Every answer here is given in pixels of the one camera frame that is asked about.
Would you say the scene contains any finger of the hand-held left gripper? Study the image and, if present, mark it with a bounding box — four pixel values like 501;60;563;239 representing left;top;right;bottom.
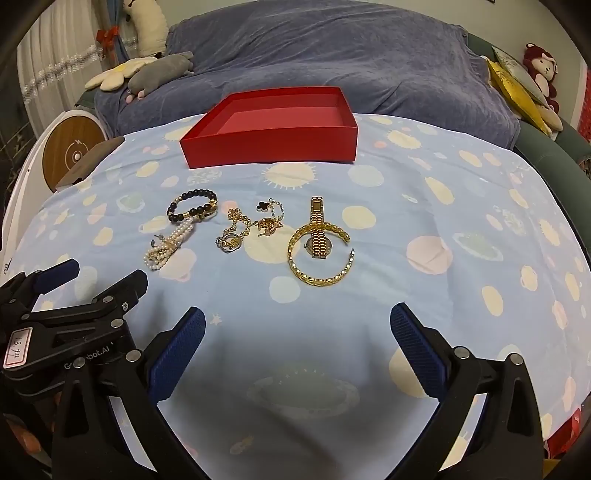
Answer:
27;270;149;334
0;258;81;305

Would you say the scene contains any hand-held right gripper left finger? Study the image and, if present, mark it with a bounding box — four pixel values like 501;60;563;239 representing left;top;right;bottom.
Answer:
51;307;208;480

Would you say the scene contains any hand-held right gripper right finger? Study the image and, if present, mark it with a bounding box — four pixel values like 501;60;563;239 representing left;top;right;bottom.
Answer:
390;302;546;480

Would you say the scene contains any pearl bracelet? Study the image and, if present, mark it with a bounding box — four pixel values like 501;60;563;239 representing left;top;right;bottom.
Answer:
144;220;197;273

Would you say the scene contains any black bead bracelet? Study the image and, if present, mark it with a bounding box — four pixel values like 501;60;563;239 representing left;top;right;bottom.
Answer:
166;188;219;224

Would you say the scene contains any gold chain bracelet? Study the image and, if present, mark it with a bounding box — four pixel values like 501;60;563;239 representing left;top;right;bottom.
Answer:
216;208;259;254

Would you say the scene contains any gold bangle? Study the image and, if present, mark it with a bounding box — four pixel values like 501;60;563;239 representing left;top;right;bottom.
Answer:
287;220;355;288

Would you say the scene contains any gold hoop earring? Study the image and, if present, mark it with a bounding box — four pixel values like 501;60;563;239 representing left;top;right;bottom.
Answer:
256;217;283;239

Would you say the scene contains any gold clover ring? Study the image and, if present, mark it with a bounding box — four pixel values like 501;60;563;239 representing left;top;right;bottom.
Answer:
253;198;285;220

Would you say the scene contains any gold watch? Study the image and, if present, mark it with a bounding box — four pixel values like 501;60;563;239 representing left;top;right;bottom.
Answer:
302;196;331;260

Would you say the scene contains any red cardboard box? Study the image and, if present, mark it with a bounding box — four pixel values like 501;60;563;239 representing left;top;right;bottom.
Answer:
179;86;359;171

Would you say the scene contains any brown flat pad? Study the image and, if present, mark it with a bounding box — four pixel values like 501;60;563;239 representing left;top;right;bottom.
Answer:
55;137;124;193

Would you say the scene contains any white round wooden-top device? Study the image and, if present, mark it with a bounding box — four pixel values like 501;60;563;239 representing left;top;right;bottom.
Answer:
0;107;112;259

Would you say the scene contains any light blue printed sheet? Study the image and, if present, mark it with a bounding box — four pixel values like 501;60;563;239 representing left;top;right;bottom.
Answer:
0;113;591;480

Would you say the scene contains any flower-shaped plush pillow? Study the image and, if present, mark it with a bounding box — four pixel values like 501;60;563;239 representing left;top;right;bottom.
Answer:
84;56;158;92

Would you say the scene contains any grey plush toy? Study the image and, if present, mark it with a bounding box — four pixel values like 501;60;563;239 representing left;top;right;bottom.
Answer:
126;51;195;101

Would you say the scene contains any white curtain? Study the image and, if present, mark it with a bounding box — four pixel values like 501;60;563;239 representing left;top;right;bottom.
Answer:
16;0;125;131

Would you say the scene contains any red bow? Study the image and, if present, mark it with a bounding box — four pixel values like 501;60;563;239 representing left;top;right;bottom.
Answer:
97;27;122;64

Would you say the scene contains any green sofa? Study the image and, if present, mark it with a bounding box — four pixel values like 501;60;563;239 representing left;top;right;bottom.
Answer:
466;28;591;222

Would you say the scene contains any white plush toy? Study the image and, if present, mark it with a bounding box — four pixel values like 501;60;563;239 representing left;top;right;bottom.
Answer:
122;0;170;58

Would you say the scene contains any yellow pillow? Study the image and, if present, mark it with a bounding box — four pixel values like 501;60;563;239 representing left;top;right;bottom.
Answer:
480;55;553;137

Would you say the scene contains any grey patterned pillow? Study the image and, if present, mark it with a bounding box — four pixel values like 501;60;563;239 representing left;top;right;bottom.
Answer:
492;46;548;106

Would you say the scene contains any blue-grey blanket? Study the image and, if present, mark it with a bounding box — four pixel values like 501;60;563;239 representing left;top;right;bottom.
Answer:
95;16;522;148

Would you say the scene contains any red monkey plush toy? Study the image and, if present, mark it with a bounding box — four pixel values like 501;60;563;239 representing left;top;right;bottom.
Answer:
523;42;562;114

